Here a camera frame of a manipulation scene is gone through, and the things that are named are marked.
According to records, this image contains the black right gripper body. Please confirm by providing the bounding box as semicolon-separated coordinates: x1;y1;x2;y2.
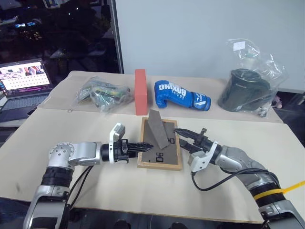
190;127;213;154

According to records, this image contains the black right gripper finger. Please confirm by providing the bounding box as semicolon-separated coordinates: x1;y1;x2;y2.
174;128;200;141
178;139;195;154

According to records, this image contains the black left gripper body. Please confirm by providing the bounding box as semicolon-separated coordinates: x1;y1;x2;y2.
112;139;132;163

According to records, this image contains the wooden picture frame with stand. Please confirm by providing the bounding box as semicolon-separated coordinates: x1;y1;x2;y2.
137;109;184;171

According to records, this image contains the blue boxing glove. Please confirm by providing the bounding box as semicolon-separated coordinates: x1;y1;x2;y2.
154;80;212;112

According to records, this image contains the red rectangular box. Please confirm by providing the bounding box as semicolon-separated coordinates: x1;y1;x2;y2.
134;69;149;116

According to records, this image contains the dark green fabric bucket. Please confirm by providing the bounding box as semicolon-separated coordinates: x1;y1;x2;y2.
217;68;272;113

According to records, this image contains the plastic bag of green items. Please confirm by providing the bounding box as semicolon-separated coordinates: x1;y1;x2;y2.
75;76;134;113

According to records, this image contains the dark rounded shape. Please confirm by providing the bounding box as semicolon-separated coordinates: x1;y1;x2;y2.
114;219;132;229
171;221;189;229

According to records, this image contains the small pink object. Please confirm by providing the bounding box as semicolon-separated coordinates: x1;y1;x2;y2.
273;95;285;108

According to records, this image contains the yellow zip tie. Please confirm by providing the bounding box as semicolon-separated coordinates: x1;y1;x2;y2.
253;180;305;200

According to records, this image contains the dark pot in plastic bag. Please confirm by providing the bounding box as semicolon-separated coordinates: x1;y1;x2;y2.
217;38;287;118

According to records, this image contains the open laptop computer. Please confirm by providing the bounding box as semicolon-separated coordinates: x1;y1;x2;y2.
0;58;55;123

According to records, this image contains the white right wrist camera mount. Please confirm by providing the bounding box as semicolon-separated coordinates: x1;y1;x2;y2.
188;141;219;172

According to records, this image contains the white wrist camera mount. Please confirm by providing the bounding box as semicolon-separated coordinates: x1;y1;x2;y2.
109;122;126;165
188;141;219;172

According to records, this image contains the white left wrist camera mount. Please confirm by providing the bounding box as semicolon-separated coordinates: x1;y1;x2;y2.
109;122;126;165

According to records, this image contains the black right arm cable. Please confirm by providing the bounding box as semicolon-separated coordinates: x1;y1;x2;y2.
191;167;280;191

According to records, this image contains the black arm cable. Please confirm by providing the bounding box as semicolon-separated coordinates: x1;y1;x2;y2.
67;165;94;210
191;167;280;191

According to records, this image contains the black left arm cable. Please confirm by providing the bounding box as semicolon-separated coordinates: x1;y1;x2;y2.
67;165;94;210

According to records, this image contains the grey partition post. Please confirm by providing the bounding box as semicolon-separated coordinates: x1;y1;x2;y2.
111;0;125;74

